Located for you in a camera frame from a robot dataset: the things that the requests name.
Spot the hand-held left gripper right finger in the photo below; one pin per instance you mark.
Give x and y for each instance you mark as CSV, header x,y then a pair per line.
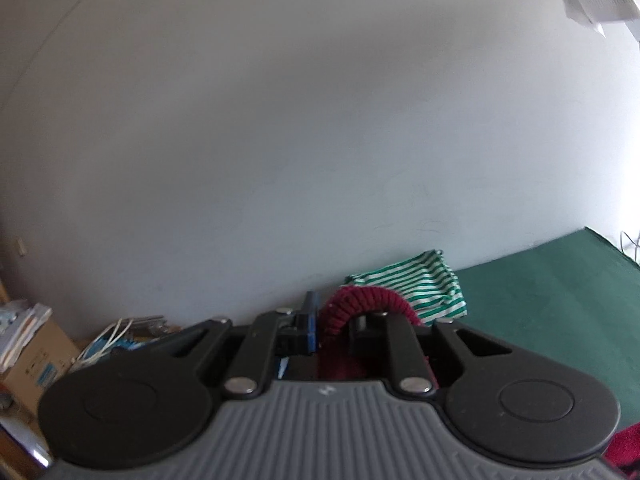
x,y
364,336

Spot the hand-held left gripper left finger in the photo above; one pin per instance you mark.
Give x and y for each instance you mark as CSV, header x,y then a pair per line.
x,y
310,322

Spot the cardboard box with blue label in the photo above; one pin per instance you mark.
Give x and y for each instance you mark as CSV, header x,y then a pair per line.
x,y
40,360

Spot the shiny metal object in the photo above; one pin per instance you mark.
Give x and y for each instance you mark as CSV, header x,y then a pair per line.
x,y
22,437

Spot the red knit sweater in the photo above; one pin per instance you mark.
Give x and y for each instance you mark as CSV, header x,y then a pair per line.
x,y
350,301

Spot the stack of papers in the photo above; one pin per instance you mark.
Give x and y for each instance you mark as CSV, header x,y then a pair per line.
x,y
17,327

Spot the green white striped folded shirt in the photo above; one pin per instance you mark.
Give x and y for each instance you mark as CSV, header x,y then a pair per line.
x,y
425,285

